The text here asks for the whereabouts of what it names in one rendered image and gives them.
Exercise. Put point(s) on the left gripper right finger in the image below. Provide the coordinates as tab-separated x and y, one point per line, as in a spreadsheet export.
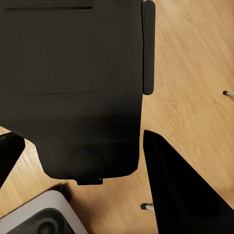
184	203

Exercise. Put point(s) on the camera tripod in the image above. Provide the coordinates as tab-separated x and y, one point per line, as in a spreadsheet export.
145	206

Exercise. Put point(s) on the digital camera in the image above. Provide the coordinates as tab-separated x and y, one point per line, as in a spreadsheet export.
72	78

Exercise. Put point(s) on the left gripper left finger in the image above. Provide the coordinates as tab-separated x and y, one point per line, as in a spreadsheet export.
11	147

